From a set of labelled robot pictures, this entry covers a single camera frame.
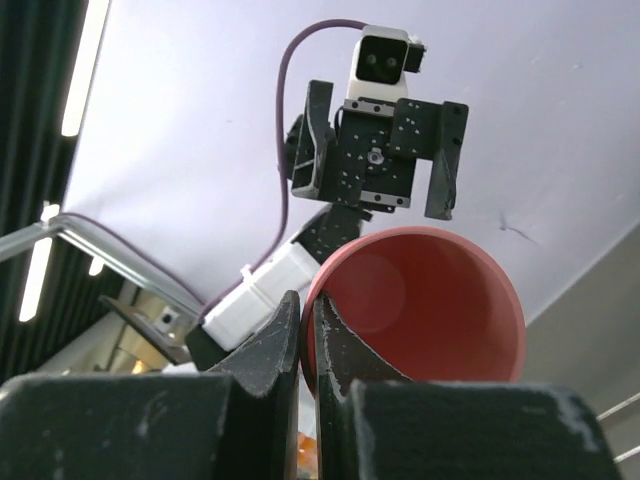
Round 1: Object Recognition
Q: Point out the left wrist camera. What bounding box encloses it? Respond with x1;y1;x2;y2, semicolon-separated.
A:
346;25;427;103

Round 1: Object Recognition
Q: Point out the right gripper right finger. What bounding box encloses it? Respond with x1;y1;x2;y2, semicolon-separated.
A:
313;294;620;479

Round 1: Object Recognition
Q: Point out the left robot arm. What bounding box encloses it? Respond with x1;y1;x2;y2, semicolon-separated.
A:
185;80;469;370

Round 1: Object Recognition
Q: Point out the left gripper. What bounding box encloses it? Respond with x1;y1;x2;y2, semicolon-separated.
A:
291;80;469;220

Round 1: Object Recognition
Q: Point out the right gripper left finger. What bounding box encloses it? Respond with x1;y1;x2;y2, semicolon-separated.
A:
1;291;300;479

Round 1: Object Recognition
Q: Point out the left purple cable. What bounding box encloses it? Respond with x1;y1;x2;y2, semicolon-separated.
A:
59;18;369;321

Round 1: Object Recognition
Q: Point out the pink plastic cup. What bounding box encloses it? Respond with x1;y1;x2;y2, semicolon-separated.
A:
300;226;526;391

